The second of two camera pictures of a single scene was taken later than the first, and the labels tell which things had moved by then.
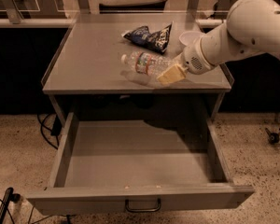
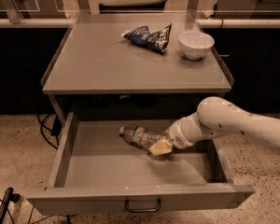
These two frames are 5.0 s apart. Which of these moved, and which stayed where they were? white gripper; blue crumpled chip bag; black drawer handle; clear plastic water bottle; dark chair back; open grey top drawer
Moved: white gripper; clear plastic water bottle
Stayed: black drawer handle; dark chair back; open grey top drawer; blue crumpled chip bag
